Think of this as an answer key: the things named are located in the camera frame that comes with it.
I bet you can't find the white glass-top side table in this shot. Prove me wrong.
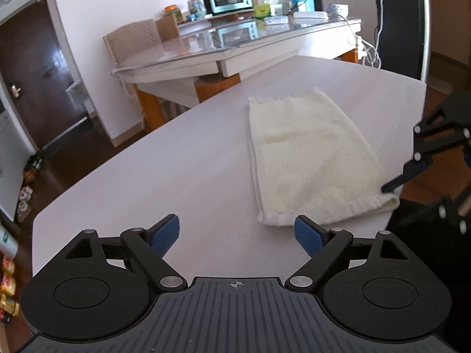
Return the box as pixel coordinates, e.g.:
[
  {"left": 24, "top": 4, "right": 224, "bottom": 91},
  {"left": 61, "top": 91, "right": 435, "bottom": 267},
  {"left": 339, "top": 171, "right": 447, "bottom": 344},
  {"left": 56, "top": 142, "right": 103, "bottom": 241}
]
[{"left": 112, "top": 14, "right": 361, "bottom": 128}]

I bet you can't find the orange-lid glass jar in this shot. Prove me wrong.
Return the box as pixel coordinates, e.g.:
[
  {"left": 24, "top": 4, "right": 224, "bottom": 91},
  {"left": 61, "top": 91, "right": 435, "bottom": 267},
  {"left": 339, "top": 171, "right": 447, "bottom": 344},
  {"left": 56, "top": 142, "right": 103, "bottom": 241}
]
[{"left": 164, "top": 4, "right": 184, "bottom": 25}]

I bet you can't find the black mini fridge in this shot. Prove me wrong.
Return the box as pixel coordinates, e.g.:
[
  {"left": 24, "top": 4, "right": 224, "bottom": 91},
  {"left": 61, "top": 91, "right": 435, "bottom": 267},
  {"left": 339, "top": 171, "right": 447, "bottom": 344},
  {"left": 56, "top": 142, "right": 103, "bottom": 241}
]
[{"left": 377, "top": 0, "right": 425, "bottom": 80}]

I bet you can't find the green tissue box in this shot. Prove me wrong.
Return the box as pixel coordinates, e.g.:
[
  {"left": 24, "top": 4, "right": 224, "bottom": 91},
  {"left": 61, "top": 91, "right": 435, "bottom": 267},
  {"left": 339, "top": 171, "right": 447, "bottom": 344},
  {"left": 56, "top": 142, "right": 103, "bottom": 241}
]
[{"left": 254, "top": 3, "right": 271, "bottom": 19}]

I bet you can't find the white power cable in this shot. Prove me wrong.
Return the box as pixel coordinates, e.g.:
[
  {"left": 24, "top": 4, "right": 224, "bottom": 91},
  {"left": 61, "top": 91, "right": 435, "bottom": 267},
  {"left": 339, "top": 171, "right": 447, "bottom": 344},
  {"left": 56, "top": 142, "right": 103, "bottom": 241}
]
[{"left": 293, "top": 0, "right": 391, "bottom": 69}]

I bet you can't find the dark wooden door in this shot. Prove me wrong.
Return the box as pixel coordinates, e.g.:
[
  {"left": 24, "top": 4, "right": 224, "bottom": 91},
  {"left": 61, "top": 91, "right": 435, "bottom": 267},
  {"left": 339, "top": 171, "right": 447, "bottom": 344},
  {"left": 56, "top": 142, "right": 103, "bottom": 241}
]
[{"left": 1, "top": 0, "right": 88, "bottom": 149}]

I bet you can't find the cream terry towel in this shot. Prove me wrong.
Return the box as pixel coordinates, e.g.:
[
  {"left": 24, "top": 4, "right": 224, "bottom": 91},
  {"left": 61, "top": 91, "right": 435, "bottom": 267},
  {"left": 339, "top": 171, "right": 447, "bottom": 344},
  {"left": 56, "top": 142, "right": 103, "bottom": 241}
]
[{"left": 248, "top": 88, "right": 399, "bottom": 226}]

